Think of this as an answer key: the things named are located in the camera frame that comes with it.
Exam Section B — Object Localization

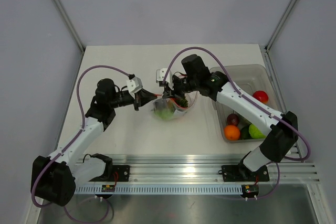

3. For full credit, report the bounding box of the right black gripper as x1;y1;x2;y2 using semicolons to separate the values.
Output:
164;75;199;100

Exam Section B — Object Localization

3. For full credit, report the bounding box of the plastic pineapple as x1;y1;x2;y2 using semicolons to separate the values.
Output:
170;98;189;109

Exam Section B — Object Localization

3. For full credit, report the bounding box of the clear orange zip top bag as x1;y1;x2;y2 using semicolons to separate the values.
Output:
151;91;198;121

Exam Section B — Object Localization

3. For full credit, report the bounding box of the green grape bunch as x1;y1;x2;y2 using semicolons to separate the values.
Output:
154;109;174;121

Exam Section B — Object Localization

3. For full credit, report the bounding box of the dark purple plum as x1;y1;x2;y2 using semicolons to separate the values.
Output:
153;100;166;111

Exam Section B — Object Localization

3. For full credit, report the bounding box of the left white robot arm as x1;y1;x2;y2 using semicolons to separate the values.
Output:
31;77;157;207

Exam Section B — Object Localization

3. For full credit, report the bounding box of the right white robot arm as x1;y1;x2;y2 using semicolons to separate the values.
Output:
156;54;298;181

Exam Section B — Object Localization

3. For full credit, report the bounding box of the clear plastic food bin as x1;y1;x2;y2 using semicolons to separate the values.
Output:
212;64;279;144

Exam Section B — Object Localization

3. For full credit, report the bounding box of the dark red apple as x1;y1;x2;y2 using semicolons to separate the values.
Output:
226;113;239;126

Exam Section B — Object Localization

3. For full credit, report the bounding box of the orange fruit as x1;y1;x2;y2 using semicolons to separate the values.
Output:
224;125;240;141

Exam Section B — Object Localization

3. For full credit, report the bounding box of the green netted melon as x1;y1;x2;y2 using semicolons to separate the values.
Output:
240;115;251;125

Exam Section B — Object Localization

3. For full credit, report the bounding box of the red tomato lower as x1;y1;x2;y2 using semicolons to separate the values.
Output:
253;90;269;104

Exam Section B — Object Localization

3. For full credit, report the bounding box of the green lime apple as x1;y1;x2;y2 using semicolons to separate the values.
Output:
248;124;266;139

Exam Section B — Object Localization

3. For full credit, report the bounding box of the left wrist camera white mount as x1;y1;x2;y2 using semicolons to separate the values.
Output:
127;74;143;96

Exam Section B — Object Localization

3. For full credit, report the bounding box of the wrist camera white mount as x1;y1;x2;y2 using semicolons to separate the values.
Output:
127;74;143;96
155;68;173;89

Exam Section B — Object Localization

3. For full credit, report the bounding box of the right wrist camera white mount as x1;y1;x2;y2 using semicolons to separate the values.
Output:
155;68;173;89

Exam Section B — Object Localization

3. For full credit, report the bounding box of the aluminium mounting rail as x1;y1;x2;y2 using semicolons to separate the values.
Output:
73;155;318;185

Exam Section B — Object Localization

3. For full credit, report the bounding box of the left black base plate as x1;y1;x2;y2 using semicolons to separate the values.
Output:
90;165;130;182

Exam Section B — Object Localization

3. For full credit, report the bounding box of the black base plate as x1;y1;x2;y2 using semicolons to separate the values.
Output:
218;165;270;182
90;165;130;182

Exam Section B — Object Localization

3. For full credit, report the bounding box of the white slotted cable duct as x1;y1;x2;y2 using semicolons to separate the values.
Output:
75;184;243;195

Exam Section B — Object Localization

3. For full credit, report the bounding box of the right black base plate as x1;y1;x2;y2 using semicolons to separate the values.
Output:
218;165;270;182

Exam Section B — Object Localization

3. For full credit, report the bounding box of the left aluminium frame post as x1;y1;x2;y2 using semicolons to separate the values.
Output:
51;0;86;55

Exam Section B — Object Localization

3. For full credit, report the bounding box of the aluminium frame post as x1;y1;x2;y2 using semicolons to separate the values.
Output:
265;0;300;53
51;0;86;55

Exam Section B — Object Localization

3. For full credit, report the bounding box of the right aluminium frame post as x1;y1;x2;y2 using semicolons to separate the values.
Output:
265;0;300;53

